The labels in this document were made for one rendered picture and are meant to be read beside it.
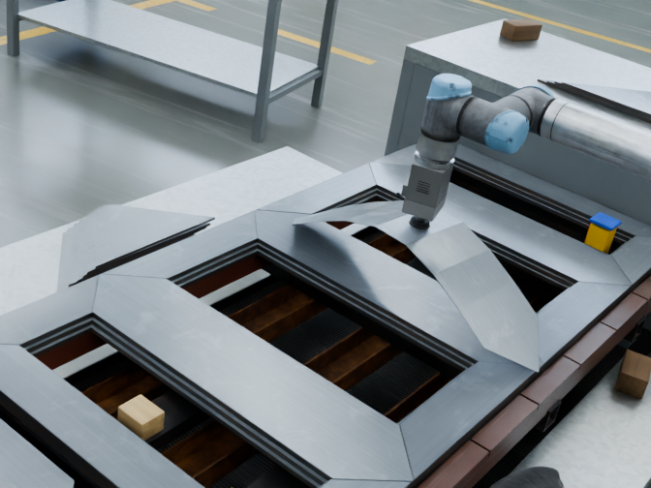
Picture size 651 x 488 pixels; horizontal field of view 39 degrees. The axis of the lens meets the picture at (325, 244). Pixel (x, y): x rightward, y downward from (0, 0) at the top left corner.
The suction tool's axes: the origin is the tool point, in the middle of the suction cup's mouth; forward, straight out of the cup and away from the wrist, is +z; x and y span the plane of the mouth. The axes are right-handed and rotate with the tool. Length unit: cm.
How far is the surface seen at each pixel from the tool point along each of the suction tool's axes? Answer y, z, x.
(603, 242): -50, 15, 35
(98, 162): -152, 97, -177
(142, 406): 57, 17, -27
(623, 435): -1, 31, 50
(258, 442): 56, 16, -6
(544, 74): -102, -7, 5
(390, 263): -7.7, 14.1, -5.8
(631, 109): -86, -8, 31
